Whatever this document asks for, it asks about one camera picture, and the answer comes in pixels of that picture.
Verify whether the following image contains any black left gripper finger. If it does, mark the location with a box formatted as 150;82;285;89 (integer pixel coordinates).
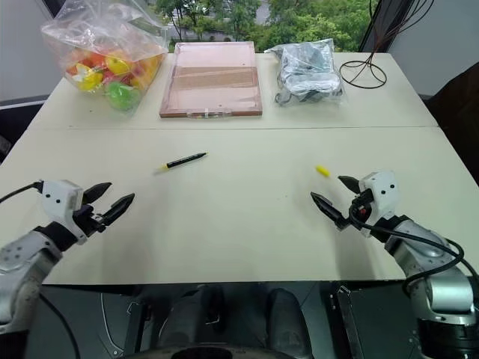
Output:
82;182;113;206
100;193;136;227

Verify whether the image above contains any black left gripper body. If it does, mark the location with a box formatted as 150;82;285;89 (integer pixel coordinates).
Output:
73;203;107;238

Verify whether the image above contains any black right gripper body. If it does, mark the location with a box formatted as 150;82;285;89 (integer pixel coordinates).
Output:
341;189;374;228

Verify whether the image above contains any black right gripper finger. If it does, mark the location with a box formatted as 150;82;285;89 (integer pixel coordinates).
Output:
310;191;347;230
338;174;361;194

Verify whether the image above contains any black pen with yellow end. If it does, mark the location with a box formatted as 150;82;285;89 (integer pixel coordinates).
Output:
153;151;209;176

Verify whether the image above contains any green toy fruit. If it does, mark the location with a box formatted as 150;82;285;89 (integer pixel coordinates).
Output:
103;82;141;111

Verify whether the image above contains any black metal plate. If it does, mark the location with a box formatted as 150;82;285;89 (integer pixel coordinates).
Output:
330;282;376;359

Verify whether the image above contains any yellow toy fruit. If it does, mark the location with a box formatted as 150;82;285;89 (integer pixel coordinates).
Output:
72;62;104;92

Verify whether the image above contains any clear bag of black parts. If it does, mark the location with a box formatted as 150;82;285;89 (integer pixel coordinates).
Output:
263;38;349;108

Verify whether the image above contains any dark rounded shape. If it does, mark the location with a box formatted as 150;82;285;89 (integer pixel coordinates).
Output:
266;287;312;359

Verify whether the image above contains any dark bulky object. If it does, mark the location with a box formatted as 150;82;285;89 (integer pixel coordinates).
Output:
428;61;479;195

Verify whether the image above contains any orange toy fruit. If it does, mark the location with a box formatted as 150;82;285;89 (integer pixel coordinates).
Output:
85;52;110;73

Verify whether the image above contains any clear plastic bag of toy fruit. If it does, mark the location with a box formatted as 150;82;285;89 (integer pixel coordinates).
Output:
40;0;169;120

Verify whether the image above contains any pink wooden flat box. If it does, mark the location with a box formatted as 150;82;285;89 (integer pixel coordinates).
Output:
159;41;263;121

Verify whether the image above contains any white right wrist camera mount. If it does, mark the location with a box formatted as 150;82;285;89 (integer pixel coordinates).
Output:
357;171;399;239

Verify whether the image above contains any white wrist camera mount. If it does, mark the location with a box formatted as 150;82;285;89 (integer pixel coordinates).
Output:
40;179;88;245
357;171;399;239

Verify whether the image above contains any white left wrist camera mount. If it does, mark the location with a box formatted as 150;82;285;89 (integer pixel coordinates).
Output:
40;179;88;245

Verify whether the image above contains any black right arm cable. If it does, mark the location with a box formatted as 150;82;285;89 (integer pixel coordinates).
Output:
348;201;479;297

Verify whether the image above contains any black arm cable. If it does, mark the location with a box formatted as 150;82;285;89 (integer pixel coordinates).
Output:
348;201;479;297
0;181;44;205

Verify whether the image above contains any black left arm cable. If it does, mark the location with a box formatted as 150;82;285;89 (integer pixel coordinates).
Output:
0;181;44;205

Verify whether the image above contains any black cable under table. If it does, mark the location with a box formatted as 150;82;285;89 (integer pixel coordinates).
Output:
38;292;81;359

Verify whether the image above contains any dark brown cable coil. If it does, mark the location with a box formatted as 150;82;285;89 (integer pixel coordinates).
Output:
339;0;436;90

